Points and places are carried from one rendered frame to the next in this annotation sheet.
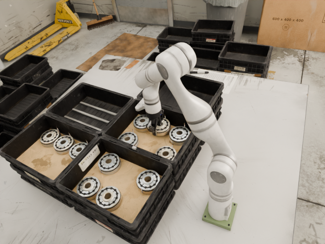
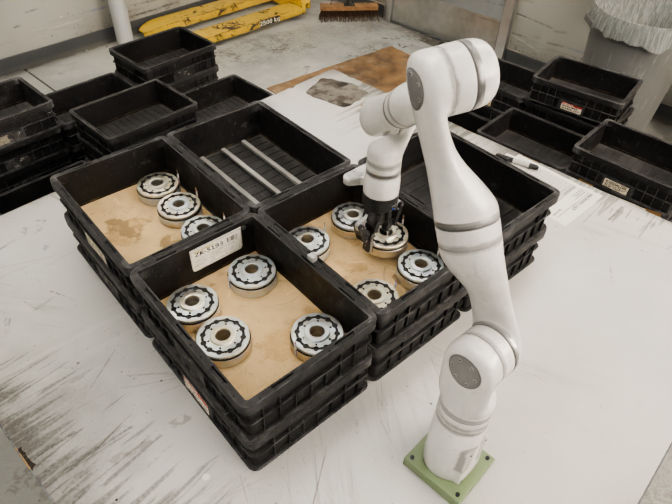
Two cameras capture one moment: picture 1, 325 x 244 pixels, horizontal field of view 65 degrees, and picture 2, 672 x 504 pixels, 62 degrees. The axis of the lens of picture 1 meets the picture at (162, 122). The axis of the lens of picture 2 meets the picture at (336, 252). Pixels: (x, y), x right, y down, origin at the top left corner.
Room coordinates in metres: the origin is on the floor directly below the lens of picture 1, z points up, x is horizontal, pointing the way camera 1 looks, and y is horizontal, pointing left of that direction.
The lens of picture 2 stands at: (-0.05, -0.06, 1.72)
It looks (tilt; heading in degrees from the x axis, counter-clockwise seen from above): 43 degrees down; 11
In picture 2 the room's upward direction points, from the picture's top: 2 degrees clockwise
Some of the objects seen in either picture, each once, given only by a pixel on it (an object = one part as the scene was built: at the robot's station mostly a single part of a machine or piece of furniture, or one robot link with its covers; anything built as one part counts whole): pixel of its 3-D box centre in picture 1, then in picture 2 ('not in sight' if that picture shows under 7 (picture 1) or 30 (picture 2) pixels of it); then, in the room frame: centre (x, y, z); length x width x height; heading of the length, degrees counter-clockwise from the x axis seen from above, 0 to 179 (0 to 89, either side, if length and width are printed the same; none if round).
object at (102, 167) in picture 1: (109, 161); (252, 270); (0.75, 0.27, 0.86); 0.10 x 0.10 x 0.01
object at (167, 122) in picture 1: (159, 124); (385, 233); (0.92, 0.01, 0.88); 0.10 x 0.10 x 0.01
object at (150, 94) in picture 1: (151, 85); (391, 135); (0.90, 0.03, 1.14); 0.09 x 0.07 x 0.15; 115
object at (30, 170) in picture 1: (49, 144); (148, 197); (0.86, 0.55, 0.92); 0.40 x 0.30 x 0.02; 54
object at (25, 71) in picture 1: (33, 84); (171, 90); (2.29, 1.26, 0.37); 0.40 x 0.30 x 0.45; 149
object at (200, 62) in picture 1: (200, 71); (525, 169); (2.14, -0.46, 0.31); 0.40 x 0.30 x 0.34; 59
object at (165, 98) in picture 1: (181, 99); (452, 197); (1.11, -0.12, 0.87); 0.40 x 0.30 x 0.11; 54
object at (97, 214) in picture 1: (117, 182); (252, 316); (0.62, 0.23, 0.87); 0.40 x 0.30 x 0.11; 54
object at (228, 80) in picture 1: (211, 80); (537, 185); (1.46, -0.39, 0.70); 0.33 x 0.23 x 0.01; 59
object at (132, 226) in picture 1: (114, 175); (250, 298); (0.62, 0.23, 0.92); 0.40 x 0.30 x 0.02; 54
